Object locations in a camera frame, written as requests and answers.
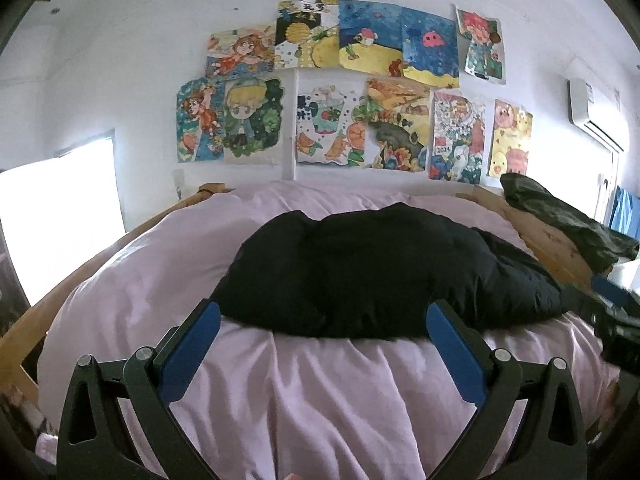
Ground red-haired figure painting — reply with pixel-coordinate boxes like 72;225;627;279
455;5;506;84

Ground black puffer jacket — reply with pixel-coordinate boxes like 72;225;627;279
212;202;576;341

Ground colourful wall posters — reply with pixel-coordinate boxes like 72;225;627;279
365;78;432;172

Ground yellow pigs and chicks painting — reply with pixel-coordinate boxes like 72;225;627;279
487;99;534;179

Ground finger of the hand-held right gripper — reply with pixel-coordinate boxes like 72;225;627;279
591;274;640;309

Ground bright window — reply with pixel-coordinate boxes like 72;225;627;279
0;131;127;307

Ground blue pink ghost painting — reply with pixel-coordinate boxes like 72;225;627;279
400;6;460;89

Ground drink cup and oranges painting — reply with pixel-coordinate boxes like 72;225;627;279
295;81;369;167

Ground blond figure green painting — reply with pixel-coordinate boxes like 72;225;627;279
222;76;286;165

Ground underwater orange-haired girl painting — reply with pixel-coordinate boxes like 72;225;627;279
175;78;227;164

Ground wooden bed frame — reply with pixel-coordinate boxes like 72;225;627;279
0;182;608;413

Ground colourful calendar painting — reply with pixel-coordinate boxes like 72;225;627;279
428;89;487;185

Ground blue sky bird painting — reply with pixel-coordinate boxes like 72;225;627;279
338;0;404;74

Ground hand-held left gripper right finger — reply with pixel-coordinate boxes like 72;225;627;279
425;299;587;480

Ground yellow lantern painting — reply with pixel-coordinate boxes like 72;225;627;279
273;0;341;70

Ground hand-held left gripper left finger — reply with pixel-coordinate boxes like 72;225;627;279
56;299;223;480

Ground blue cloth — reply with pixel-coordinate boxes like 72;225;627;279
606;185;640;242

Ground white air conditioner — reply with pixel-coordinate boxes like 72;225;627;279
567;77;629;154

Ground dark green jacket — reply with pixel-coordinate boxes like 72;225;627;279
500;172;640;272

